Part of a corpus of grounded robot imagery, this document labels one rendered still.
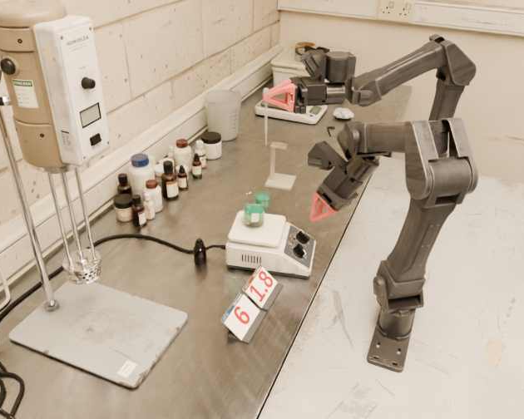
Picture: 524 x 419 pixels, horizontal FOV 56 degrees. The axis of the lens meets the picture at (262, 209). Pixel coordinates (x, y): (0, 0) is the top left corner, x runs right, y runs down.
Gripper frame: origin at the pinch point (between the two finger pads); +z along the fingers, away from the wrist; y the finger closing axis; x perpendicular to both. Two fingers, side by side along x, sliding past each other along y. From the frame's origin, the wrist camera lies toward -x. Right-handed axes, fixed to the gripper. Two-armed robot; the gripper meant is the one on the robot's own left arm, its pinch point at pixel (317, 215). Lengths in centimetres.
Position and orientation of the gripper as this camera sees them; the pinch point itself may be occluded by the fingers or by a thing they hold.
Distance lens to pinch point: 116.7
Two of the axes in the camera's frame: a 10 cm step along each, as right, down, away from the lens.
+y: -5.6, 2.4, -7.9
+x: 6.5, 7.2, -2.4
